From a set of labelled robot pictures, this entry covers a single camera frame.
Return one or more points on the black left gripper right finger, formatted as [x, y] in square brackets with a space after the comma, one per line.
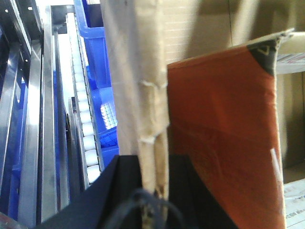
[189, 194]

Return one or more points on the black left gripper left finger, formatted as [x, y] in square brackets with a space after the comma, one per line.
[94, 206]

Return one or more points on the orange printed cardboard box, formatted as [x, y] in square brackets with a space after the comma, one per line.
[223, 115]

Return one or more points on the large brown cardboard box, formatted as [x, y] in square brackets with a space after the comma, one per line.
[143, 36]

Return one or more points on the white roller conveyor track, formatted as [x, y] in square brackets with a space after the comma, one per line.
[91, 159]

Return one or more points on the blue plastic bin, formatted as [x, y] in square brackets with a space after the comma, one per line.
[90, 23]

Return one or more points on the steel shelf frame rails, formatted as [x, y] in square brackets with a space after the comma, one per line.
[42, 75]

